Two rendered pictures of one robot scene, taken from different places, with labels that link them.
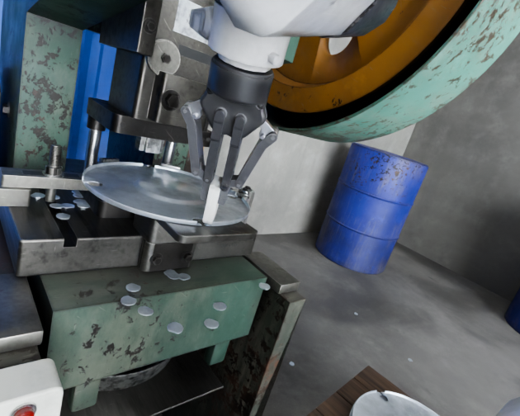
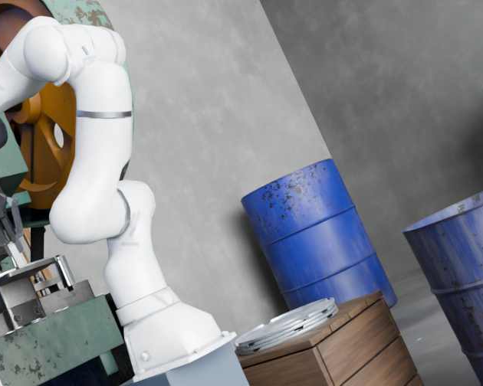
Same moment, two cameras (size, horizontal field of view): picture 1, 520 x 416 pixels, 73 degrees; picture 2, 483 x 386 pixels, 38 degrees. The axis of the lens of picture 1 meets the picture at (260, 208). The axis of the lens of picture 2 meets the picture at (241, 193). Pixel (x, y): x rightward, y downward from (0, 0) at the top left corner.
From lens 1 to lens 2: 1.41 m
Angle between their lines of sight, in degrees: 21
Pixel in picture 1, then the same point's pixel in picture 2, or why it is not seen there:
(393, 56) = not seen: hidden behind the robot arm
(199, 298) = (57, 322)
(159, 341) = (49, 358)
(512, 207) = (474, 124)
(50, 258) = not seen: outside the picture
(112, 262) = not seen: outside the picture
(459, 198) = (426, 161)
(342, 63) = (67, 148)
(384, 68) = not seen: hidden behind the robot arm
